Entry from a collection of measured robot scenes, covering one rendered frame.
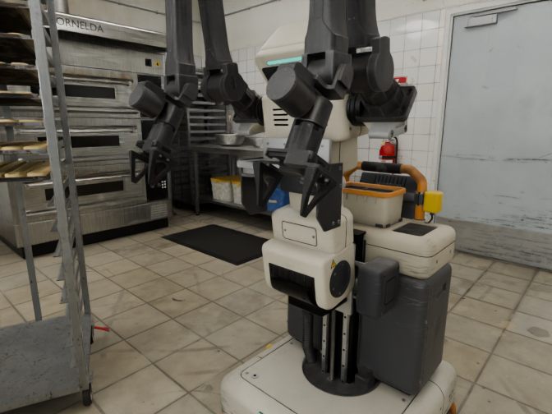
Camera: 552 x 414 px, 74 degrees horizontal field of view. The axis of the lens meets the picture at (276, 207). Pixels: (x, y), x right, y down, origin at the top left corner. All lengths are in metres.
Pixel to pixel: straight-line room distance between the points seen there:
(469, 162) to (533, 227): 0.72
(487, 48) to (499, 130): 0.66
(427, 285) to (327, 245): 0.36
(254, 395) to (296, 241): 0.56
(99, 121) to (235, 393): 3.04
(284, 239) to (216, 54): 0.53
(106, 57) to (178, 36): 3.03
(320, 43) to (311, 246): 0.54
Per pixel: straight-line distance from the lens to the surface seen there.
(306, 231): 1.00
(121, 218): 4.05
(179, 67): 0.97
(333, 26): 0.68
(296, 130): 0.63
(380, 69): 0.76
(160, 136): 0.93
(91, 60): 3.94
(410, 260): 1.16
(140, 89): 0.93
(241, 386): 1.38
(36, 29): 1.49
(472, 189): 3.65
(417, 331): 1.24
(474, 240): 3.72
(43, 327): 2.25
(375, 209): 1.22
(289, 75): 0.60
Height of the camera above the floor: 1.13
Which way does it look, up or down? 13 degrees down
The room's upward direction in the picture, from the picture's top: straight up
